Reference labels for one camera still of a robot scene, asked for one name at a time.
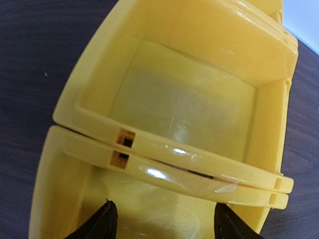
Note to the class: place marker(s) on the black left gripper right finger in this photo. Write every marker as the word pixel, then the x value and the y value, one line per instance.
pixel 228 225

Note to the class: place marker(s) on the yellow bin middle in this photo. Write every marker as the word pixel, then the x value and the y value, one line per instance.
pixel 198 84

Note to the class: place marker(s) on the yellow bin left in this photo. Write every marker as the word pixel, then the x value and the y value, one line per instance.
pixel 77 176

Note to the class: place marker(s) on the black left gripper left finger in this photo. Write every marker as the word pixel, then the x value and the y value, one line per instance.
pixel 101 225

